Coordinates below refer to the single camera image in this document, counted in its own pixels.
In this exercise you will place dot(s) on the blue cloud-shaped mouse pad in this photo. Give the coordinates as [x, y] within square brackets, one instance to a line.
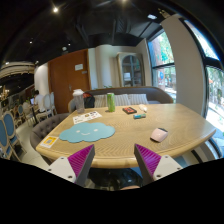
[86, 132]

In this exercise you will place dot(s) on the group of blue chairs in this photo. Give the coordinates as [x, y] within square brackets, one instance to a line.
[8, 128]

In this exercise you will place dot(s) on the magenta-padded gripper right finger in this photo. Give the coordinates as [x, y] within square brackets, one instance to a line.
[166, 165]

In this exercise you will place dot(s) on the black-framed window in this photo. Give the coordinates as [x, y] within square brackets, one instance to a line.
[163, 66]

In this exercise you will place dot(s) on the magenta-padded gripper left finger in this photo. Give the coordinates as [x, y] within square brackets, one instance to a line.
[60, 166]

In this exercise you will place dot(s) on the yellow white table card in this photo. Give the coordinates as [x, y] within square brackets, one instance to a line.
[49, 141]

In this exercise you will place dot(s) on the striped cushion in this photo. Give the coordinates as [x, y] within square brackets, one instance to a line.
[121, 100]
[138, 99]

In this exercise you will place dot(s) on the large curved window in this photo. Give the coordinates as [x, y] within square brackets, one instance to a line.
[215, 93]

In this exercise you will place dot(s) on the grey tufted sofa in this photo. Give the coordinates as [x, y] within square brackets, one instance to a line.
[45, 128]

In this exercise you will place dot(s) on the small white packet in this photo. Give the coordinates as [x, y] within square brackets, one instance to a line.
[143, 108]

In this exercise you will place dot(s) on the brown wooden door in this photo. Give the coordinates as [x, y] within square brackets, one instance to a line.
[65, 83]

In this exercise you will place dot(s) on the pink computer mouse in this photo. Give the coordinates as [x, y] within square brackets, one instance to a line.
[158, 135]

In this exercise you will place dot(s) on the arched glass-door cabinet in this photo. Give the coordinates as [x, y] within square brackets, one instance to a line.
[131, 70]

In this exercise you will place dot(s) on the clear shaker bottle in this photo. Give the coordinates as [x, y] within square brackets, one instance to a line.
[79, 103]

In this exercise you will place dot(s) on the brown curved sofa bench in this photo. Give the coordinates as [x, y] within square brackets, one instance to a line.
[153, 93]

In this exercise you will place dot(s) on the small teal box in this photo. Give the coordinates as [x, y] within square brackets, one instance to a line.
[139, 116]

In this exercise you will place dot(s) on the white door sign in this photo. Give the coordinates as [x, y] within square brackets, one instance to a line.
[79, 67]

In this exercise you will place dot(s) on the flat black red box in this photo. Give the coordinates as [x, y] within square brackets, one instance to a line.
[129, 110]

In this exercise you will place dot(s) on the green drink can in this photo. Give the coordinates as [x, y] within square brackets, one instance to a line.
[111, 102]

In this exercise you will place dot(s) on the group of white chairs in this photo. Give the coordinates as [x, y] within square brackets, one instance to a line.
[47, 103]

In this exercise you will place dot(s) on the white sticker sheet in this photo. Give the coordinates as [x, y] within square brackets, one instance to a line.
[86, 117]

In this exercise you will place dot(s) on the person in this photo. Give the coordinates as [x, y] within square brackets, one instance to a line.
[39, 100]

